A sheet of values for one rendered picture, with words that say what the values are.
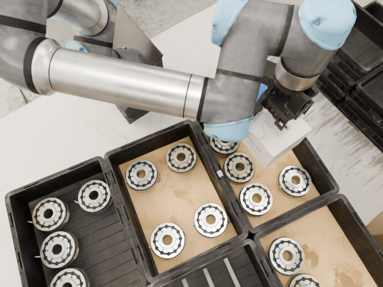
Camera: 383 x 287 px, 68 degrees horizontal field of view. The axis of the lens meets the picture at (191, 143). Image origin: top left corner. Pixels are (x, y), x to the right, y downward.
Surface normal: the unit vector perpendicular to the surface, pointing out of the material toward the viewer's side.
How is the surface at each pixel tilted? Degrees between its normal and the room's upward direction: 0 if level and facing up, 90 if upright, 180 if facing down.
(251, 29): 38
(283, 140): 0
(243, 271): 0
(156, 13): 0
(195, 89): 12
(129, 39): 44
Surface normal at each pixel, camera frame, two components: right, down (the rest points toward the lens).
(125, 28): -0.56, 0.11
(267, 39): -0.21, 0.66
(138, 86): -0.07, 0.17
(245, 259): 0.00, -0.38
